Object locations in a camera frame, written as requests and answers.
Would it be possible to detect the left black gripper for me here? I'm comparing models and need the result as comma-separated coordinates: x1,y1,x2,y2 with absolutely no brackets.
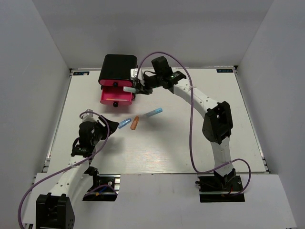
91,115,120,146

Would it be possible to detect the green capped lead tube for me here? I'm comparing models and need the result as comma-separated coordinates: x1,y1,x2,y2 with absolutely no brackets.
123,86,138,94

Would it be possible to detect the blue translucent lead case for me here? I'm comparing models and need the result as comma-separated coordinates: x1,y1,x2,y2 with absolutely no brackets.
118,118,132,129

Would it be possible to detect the blue capped lead tube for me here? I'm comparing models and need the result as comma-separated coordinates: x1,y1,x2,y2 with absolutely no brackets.
143,108,163,118

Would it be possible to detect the pink drawer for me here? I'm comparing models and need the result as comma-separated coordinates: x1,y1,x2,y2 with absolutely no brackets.
98,79,133,87
100,86,134,107

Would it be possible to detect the pink top drawer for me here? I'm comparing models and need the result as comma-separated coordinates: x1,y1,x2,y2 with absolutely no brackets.
98,79,133,87

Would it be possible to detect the orange capped lead tube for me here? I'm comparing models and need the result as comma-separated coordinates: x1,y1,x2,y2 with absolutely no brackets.
106,98,122,101

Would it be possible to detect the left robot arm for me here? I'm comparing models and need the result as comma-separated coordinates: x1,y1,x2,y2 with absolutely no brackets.
35,114,119,229

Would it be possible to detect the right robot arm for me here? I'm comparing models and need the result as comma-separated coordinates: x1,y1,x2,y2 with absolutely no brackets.
130,56,236,190

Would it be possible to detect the orange translucent lead case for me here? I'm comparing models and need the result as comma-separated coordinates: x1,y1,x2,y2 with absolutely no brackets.
130,116,140,130

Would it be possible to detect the black drawer cabinet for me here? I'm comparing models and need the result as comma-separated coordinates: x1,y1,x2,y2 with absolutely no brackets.
98,54,138,83

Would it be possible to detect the left blue table label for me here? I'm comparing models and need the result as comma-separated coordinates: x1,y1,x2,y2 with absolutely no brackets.
73,71,90,76

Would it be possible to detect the blue table label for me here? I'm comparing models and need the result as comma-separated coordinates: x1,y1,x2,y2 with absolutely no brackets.
73,71,90,76
216,69,234,73

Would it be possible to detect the right blue table label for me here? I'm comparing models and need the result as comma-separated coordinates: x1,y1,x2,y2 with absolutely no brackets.
216,69,234,73

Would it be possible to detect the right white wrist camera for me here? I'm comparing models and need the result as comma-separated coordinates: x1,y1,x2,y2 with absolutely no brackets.
130,68,144,85

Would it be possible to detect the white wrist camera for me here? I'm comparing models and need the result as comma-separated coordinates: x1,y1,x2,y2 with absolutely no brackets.
130,68,144,85
80,109,96,123

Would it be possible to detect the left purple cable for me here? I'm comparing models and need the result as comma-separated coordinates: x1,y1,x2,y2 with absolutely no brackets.
18,111,117,228

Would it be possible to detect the purple cable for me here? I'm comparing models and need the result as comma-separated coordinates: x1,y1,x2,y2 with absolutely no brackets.
18,111,117,228
138,51,252,196

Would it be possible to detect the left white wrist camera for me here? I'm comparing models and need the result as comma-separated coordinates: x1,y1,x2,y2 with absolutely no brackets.
80,109,96,123

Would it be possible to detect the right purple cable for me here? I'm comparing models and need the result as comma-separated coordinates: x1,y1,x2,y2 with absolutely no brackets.
138,51,252,196

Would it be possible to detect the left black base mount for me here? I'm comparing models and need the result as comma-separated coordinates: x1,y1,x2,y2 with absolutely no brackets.
82,174,121,202

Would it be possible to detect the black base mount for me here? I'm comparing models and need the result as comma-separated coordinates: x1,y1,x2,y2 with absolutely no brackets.
82,174,121,202
195,176,245,203

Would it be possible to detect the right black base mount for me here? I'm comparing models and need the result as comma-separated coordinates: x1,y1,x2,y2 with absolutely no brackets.
195,176,245,203

